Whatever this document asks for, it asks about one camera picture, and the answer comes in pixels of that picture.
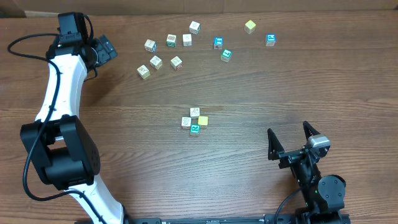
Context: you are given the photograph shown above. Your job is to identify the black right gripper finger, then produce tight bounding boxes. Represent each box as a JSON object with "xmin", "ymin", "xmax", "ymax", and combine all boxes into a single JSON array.
[
  {"xmin": 267, "ymin": 128, "xmax": 285, "ymax": 161},
  {"xmin": 303, "ymin": 121, "xmax": 323, "ymax": 139}
]

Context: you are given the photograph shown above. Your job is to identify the yellow K block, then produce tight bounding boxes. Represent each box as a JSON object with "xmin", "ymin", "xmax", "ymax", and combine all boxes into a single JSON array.
[{"xmin": 198, "ymin": 116, "xmax": 208, "ymax": 128}]

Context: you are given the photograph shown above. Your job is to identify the white block red letter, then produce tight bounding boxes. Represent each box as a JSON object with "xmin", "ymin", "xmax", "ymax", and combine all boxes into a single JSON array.
[{"xmin": 190, "ymin": 124, "xmax": 201, "ymax": 136}]

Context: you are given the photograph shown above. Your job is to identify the white block elephant picture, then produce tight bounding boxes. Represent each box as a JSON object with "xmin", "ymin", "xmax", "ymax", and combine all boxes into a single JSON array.
[{"xmin": 190, "ymin": 107, "xmax": 200, "ymax": 119}]

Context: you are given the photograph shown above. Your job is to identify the white block red trim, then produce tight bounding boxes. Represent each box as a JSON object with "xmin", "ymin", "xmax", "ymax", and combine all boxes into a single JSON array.
[{"xmin": 181, "ymin": 117, "xmax": 192, "ymax": 129}]

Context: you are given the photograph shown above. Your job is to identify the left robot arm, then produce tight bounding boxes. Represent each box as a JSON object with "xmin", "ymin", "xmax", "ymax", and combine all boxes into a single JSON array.
[{"xmin": 20, "ymin": 12, "xmax": 129, "ymax": 223}]

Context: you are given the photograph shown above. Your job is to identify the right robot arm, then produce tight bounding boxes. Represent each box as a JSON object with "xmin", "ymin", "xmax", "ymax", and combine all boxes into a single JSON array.
[{"xmin": 264, "ymin": 121, "xmax": 351, "ymax": 224}]

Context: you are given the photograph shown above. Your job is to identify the white block blue side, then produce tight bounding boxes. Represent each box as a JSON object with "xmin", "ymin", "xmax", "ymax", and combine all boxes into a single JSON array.
[{"xmin": 144, "ymin": 39, "xmax": 157, "ymax": 53}]

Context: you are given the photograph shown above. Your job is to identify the white X block yellow side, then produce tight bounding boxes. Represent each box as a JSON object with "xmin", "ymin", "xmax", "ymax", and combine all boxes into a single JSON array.
[{"xmin": 150, "ymin": 55, "xmax": 163, "ymax": 70}]

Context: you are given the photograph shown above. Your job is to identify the white block green side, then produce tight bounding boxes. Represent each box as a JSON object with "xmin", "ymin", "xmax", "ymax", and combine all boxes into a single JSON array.
[{"xmin": 166, "ymin": 34, "xmax": 177, "ymax": 47}]

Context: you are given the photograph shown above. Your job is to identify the white block red side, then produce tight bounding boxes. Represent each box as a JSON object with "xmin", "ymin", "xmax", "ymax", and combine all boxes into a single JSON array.
[{"xmin": 170, "ymin": 56, "xmax": 183, "ymax": 70}]

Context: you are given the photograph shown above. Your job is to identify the plain white number block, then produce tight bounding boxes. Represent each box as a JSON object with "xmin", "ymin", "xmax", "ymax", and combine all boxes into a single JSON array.
[{"xmin": 182, "ymin": 34, "xmax": 192, "ymax": 47}]

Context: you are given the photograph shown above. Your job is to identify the white block top centre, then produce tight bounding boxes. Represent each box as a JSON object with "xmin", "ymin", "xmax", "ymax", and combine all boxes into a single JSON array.
[{"xmin": 189, "ymin": 21, "xmax": 200, "ymax": 35}]

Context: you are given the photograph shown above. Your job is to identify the blue P block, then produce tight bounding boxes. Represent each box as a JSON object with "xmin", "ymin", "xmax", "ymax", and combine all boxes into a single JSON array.
[{"xmin": 266, "ymin": 34, "xmax": 276, "ymax": 47}]

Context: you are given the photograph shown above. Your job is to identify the green L block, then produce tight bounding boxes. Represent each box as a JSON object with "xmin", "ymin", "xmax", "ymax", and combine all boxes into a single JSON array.
[{"xmin": 220, "ymin": 49, "xmax": 233, "ymax": 62}]

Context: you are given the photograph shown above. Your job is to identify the blue T block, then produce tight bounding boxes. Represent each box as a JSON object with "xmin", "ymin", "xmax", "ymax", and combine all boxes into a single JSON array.
[{"xmin": 213, "ymin": 37, "xmax": 223, "ymax": 49}]

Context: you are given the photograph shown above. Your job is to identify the yellow top block far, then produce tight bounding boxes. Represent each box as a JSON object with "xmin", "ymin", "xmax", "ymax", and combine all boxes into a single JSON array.
[{"xmin": 244, "ymin": 20, "xmax": 256, "ymax": 34}]

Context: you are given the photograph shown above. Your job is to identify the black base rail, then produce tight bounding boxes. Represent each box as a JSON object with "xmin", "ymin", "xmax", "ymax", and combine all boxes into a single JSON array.
[{"xmin": 122, "ymin": 214, "xmax": 351, "ymax": 224}]

